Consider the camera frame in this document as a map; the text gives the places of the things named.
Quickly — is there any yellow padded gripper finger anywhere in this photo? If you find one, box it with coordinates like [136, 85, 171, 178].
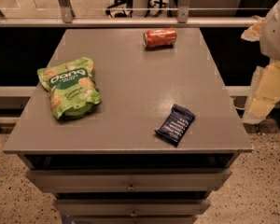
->
[243, 61, 280, 124]
[241, 16, 264, 42]

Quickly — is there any green rice chip bag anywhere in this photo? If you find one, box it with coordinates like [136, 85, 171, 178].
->
[37, 57, 101, 120]

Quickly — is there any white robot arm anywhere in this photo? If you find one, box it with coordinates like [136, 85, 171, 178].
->
[241, 0, 280, 124]

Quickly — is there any orange soda can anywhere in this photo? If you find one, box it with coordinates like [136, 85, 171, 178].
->
[143, 28, 177, 49]

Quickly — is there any dark blue snack bar wrapper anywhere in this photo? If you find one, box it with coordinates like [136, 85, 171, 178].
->
[155, 104, 195, 147]

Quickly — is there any grey drawer cabinet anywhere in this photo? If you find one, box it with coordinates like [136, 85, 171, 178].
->
[4, 28, 252, 224]

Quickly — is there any black office chair base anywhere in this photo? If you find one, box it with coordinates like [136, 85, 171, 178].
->
[105, 0, 169, 18]

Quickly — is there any upper grey drawer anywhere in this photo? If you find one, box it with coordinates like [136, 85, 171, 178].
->
[27, 169, 231, 193]

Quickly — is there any grey drawer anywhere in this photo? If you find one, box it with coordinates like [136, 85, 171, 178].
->
[54, 199, 210, 217]
[27, 169, 231, 193]

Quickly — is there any metal upper drawer knob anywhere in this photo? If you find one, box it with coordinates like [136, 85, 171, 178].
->
[126, 183, 136, 192]

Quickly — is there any metal drawer knob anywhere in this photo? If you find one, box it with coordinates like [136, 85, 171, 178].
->
[126, 183, 136, 192]
[130, 210, 138, 217]

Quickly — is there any lower grey drawer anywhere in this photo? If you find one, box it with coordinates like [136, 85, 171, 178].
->
[54, 199, 210, 217]

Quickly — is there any metal lower drawer knob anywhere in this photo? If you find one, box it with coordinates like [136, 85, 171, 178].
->
[130, 210, 138, 217]

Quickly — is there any metal guard railing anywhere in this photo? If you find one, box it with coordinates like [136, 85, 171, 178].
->
[0, 0, 259, 28]

